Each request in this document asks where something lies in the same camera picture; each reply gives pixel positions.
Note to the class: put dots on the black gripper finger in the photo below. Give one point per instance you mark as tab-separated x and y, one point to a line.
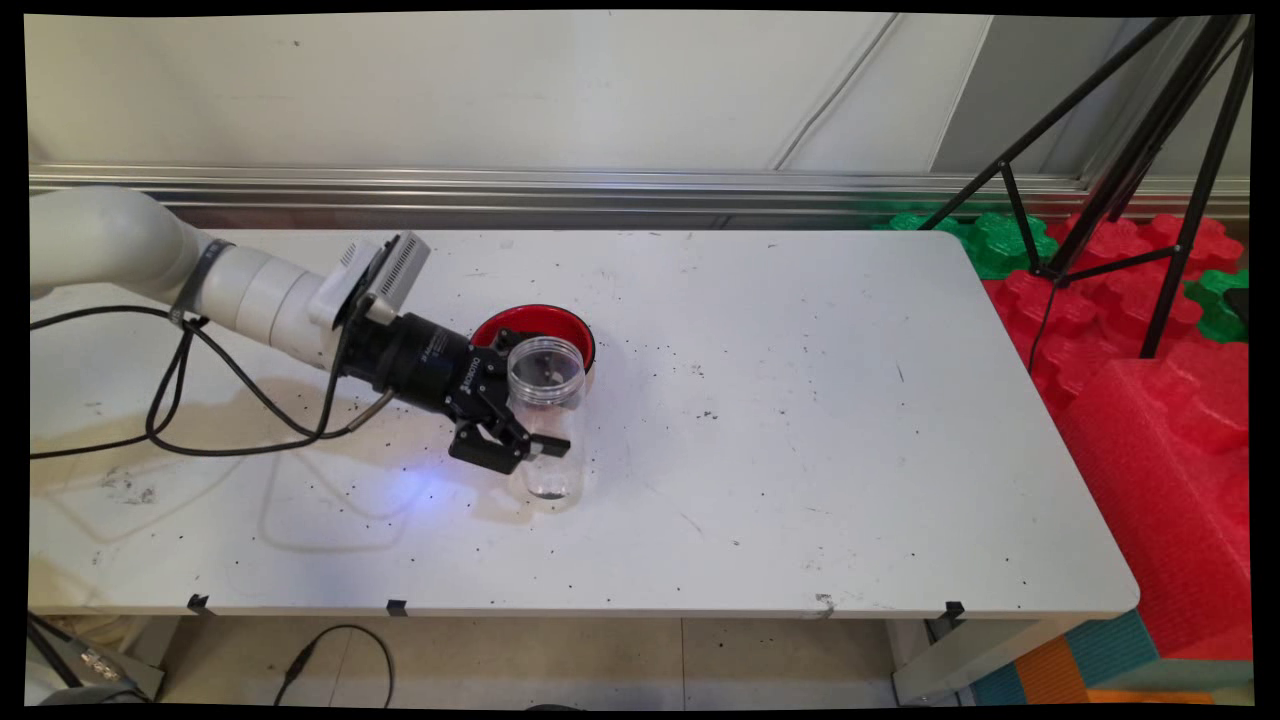
500	345
495	445

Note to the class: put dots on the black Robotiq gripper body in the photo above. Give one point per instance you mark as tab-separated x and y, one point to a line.
430	365

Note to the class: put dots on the clear plastic jar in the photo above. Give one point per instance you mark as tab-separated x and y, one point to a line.
550	420

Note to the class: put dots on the black granules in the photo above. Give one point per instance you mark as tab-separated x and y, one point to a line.
548	490

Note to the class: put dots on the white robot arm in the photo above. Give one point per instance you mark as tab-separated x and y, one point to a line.
150	260

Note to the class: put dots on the red bowl with black rim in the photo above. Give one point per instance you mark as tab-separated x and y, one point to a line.
540	322

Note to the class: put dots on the grey table leg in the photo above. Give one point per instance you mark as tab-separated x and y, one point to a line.
960	668
150	675

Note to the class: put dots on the green foam puzzle block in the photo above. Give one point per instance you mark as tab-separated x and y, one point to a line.
1000	250
1210	305

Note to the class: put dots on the orange foam block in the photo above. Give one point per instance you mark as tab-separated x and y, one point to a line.
1050	675

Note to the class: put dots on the teal foam block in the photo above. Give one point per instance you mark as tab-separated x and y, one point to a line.
1110	650

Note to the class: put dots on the large knobbed foam block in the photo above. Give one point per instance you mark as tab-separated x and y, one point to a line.
1150	500

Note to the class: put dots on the black tripod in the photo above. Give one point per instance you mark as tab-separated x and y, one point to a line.
1145	140

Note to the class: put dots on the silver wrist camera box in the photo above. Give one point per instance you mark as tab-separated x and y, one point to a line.
400	270

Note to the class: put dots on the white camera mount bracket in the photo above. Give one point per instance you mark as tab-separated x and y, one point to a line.
340	290

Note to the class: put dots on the aluminium wall rail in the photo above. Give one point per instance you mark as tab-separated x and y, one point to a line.
750	190

